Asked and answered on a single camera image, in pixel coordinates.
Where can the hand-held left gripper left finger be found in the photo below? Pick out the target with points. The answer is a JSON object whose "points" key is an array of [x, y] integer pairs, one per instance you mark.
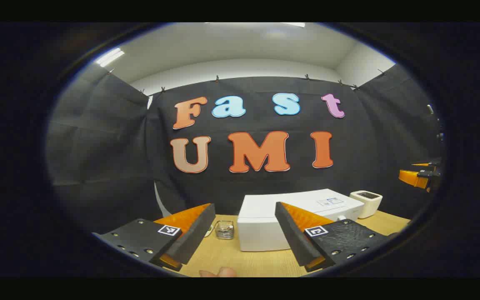
{"points": [[194, 237]]}

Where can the ceiling light panel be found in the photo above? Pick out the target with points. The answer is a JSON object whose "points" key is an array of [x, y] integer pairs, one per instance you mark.
{"points": [[294, 24], [110, 57]]}

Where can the white toaster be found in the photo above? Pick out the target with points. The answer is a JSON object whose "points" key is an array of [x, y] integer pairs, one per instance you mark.
{"points": [[367, 204]]}

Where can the black backdrop cloth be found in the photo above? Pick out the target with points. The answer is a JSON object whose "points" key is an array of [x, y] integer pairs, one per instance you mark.
{"points": [[98, 146]]}

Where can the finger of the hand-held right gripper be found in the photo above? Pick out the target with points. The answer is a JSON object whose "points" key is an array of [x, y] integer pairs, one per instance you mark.
{"points": [[413, 178], [427, 163]]}

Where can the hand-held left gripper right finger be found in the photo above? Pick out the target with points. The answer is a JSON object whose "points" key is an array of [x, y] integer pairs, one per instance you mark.
{"points": [[294, 239]]}

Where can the white microwave oven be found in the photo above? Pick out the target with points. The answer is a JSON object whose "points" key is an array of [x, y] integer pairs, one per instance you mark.
{"points": [[265, 233]]}

